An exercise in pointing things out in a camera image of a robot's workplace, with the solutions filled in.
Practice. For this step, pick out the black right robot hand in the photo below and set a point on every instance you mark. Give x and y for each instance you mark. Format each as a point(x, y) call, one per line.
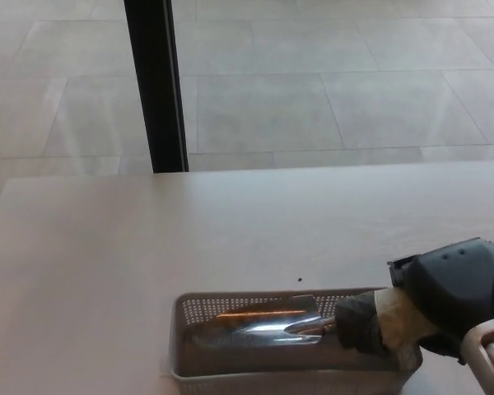
point(453, 284)

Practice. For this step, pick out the grey perforated plastic basket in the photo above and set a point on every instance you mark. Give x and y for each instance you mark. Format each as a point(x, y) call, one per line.
point(214, 362)

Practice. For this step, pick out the black vertical window frame post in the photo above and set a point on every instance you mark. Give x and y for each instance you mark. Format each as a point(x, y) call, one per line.
point(154, 82)

